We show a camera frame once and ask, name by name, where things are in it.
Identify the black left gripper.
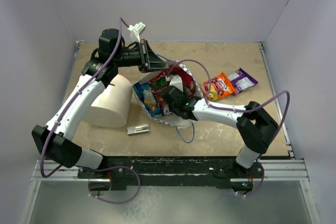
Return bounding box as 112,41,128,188
114,39,170,74

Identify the green snack packet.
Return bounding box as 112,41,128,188
152,79,169,90

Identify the blue checkered paper bag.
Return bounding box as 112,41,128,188
132,59,203,144

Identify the orange Fox's candy bag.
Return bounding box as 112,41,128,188
201,72,235,101

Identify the purple snack packet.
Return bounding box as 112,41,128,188
227,68,258,95

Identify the purple Fox's berries bag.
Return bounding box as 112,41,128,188
154,88,172,116

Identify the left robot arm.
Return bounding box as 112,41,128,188
31,23,169,178

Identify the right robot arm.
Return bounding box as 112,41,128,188
161,86,279,177

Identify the white paper roll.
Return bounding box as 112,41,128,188
83,74,133,127

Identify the small silver metal block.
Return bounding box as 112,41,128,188
127,124,150,136

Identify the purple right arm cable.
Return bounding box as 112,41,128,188
167,59,291,198

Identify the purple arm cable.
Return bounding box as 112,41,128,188
40,17,141,204
167,59,291,198

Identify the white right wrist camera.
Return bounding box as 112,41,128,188
165,75,183,91

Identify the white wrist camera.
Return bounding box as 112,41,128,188
128,22,146,43
165,75,183,91

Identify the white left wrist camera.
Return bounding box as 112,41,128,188
128,22,146,43

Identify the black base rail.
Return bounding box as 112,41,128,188
77,156,265,192

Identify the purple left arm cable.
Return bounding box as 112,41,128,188
40,17,141,204

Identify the aluminium frame rail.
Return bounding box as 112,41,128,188
32,160,79,182

